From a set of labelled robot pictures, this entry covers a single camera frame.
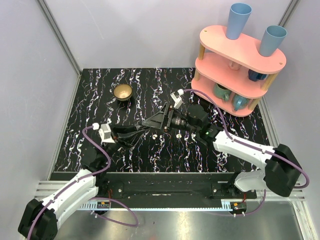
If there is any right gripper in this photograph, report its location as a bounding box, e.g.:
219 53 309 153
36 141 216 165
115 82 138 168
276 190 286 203
142 101 199 134

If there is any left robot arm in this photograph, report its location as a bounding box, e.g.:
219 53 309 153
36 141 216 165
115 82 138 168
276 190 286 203
17 123 148 240

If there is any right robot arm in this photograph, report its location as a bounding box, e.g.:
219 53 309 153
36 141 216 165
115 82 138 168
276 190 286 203
142 105 302 199

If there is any brown ceramic bowl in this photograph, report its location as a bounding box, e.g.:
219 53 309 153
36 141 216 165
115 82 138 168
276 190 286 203
113 84 133 102

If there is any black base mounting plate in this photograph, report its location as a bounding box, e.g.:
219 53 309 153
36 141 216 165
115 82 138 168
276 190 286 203
49 171 258 202

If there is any green ceramic mug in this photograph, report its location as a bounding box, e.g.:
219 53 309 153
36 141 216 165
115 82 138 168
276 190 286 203
213 83 232 102

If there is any light blue ceramic mug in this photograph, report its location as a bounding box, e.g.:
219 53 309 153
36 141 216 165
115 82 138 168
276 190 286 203
232 94 250 111

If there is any pink three-tier shelf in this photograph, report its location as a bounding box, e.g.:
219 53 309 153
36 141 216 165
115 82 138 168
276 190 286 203
191 25 287 117

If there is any pink mug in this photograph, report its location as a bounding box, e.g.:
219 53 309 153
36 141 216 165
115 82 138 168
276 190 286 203
228 61 241 71

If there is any dark blue mug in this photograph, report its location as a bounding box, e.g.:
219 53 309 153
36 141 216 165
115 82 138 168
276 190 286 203
248 69 267 82

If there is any left blue plastic cup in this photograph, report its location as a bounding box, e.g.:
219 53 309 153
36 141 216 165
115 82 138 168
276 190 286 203
225 2 252 40

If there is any blue plastic cup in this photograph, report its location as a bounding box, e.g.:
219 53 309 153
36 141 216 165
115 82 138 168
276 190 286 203
258 25 287 57
225 2 252 40

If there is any right blue plastic cup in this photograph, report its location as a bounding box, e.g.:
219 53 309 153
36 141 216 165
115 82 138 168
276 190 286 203
258 25 287 57

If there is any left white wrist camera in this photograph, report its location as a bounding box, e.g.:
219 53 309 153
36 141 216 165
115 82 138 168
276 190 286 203
92 123 115 144

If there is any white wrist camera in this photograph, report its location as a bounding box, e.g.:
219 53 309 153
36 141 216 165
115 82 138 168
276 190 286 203
170 89 184 109
92 123 115 144

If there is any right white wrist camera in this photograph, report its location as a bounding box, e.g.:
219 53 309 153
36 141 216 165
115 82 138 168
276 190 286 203
170 89 184 109

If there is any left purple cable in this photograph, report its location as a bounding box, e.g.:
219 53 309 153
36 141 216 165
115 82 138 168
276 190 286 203
27 124 140 240

